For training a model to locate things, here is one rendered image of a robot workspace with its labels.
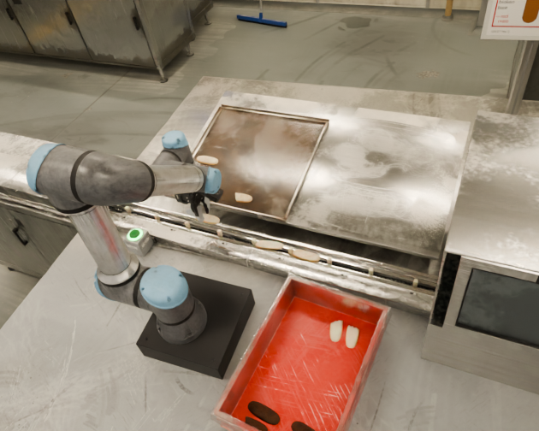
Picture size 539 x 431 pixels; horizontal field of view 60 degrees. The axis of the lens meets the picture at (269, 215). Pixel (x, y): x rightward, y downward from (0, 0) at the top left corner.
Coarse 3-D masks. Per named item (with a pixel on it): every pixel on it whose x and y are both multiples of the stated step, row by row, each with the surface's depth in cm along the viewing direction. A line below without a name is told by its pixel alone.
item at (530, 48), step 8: (528, 40) 156; (536, 40) 155; (528, 48) 158; (536, 48) 157; (520, 56) 163; (528, 56) 160; (520, 64) 162; (528, 64) 161; (520, 72) 164; (528, 72) 163; (520, 80) 166; (512, 88) 170; (520, 88) 168; (512, 96) 171; (520, 96) 170; (512, 104) 174; (512, 112) 176
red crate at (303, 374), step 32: (288, 320) 146; (320, 320) 145; (352, 320) 143; (288, 352) 139; (320, 352) 137; (352, 352) 136; (256, 384) 133; (288, 384) 132; (320, 384) 131; (352, 384) 130; (256, 416) 127; (288, 416) 126; (320, 416) 125
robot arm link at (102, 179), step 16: (96, 160) 96; (112, 160) 97; (128, 160) 101; (80, 176) 94; (96, 176) 94; (112, 176) 96; (128, 176) 98; (144, 176) 101; (160, 176) 109; (176, 176) 116; (192, 176) 124; (208, 176) 131; (80, 192) 96; (96, 192) 95; (112, 192) 96; (128, 192) 99; (144, 192) 102; (160, 192) 111; (176, 192) 120; (208, 192) 134
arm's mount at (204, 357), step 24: (192, 288) 149; (216, 288) 148; (240, 288) 147; (216, 312) 143; (240, 312) 142; (144, 336) 140; (216, 336) 138; (240, 336) 145; (168, 360) 140; (192, 360) 134; (216, 360) 133
